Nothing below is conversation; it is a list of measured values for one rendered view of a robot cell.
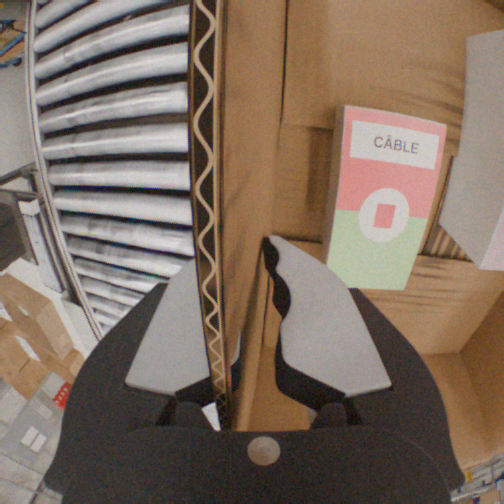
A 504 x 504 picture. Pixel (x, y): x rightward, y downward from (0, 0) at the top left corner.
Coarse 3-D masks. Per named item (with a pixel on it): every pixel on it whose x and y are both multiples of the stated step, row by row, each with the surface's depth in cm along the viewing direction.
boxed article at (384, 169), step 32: (352, 128) 13; (384, 128) 13; (416, 128) 12; (352, 160) 14; (384, 160) 14; (416, 160) 13; (352, 192) 15; (384, 192) 15; (416, 192) 14; (352, 224) 16; (384, 224) 16; (416, 224) 16; (352, 256) 18; (384, 256) 17; (384, 288) 19
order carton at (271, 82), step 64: (192, 0) 2; (256, 0) 3; (320, 0) 11; (384, 0) 10; (448, 0) 8; (192, 64) 2; (256, 64) 4; (320, 64) 14; (384, 64) 13; (448, 64) 11; (192, 128) 3; (256, 128) 6; (320, 128) 17; (448, 128) 14; (192, 192) 3; (256, 192) 7; (320, 192) 19; (256, 256) 10; (320, 256) 22; (448, 256) 20; (256, 320) 14; (448, 320) 24; (256, 384) 25; (448, 384) 23
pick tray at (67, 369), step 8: (24, 336) 92; (32, 344) 99; (40, 352) 105; (48, 352) 89; (72, 352) 93; (80, 352) 94; (40, 360) 105; (48, 360) 111; (56, 360) 113; (64, 360) 89; (72, 360) 90; (80, 360) 94; (48, 368) 107; (56, 368) 109; (64, 368) 110; (72, 368) 89; (64, 376) 106; (72, 376) 108
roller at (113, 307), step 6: (90, 294) 68; (90, 300) 68; (96, 300) 67; (102, 300) 67; (108, 300) 67; (96, 306) 68; (102, 306) 67; (108, 306) 66; (114, 306) 66; (120, 306) 66; (126, 306) 66; (108, 312) 67; (114, 312) 66; (120, 312) 65; (126, 312) 65
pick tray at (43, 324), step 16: (0, 288) 74; (16, 288) 76; (32, 288) 79; (16, 304) 90; (32, 304) 73; (48, 304) 75; (16, 320) 90; (32, 320) 96; (48, 320) 76; (32, 336) 89; (48, 336) 76; (64, 336) 85; (64, 352) 86
